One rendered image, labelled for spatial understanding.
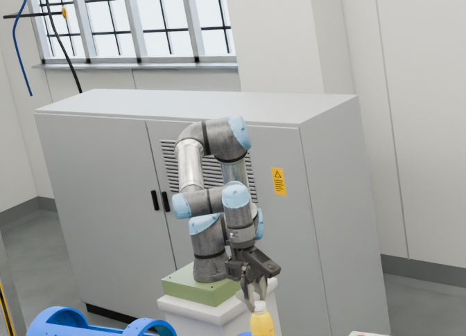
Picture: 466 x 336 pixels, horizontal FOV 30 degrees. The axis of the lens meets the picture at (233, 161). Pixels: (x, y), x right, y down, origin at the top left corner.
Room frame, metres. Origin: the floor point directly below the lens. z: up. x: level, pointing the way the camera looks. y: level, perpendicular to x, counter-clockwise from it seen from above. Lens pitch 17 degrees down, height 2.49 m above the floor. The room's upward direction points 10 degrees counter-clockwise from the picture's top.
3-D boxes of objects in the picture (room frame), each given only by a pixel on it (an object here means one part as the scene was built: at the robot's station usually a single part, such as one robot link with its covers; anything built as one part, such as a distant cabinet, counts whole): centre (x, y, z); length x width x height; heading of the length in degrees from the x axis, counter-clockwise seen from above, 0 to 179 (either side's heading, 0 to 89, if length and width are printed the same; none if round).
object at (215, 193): (2.39, 0.03, 1.67); 0.11 x 0.11 x 0.08; 89
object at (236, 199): (2.30, 0.01, 1.68); 0.09 x 0.08 x 0.11; 0
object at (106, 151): (4.86, 0.26, 0.72); 2.15 x 0.54 x 1.45; 45
